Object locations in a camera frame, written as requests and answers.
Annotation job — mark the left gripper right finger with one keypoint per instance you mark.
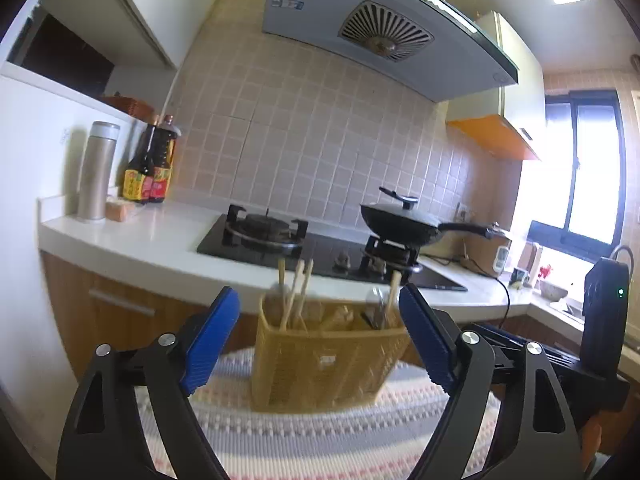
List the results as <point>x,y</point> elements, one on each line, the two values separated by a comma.
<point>535,436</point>

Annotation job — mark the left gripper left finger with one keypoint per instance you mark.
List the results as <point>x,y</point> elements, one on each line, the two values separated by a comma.
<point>103,436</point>

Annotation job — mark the person's right hand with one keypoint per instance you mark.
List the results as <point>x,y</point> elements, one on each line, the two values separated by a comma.
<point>590,441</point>

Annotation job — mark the small bowl on counter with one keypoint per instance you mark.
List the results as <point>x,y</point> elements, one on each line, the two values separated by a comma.
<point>552,292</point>

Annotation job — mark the mug on counter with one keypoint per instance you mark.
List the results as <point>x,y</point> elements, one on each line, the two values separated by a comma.
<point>519,278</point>

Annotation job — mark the striped woven placemat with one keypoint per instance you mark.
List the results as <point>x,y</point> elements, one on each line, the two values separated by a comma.
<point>382,440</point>

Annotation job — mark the rice cooker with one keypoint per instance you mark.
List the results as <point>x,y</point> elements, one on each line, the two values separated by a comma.
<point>485,256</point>

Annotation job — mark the yellow plastic utensil basket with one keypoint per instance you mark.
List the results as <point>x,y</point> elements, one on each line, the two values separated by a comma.
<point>328,359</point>

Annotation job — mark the small orange sponge block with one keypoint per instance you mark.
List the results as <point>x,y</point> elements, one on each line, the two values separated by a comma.
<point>119,210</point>

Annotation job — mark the black wok with lid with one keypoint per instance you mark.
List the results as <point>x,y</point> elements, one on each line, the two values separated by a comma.
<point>404,224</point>

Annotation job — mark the dark soy sauce bottle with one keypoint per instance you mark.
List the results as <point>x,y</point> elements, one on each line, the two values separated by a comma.
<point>139,174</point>

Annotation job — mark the steel thermos bottle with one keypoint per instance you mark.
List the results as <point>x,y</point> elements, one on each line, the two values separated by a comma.
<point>96,171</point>

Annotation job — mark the black gas stove top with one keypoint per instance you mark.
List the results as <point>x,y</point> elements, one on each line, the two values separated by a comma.
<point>265,240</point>

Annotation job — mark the red label sauce bottle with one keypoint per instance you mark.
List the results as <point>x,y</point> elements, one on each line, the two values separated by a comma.
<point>163,154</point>

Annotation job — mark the range hood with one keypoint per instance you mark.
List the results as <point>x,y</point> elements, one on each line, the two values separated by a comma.
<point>427,45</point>

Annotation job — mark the orange wall cabinet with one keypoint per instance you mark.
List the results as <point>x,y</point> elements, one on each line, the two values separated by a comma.
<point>505,121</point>

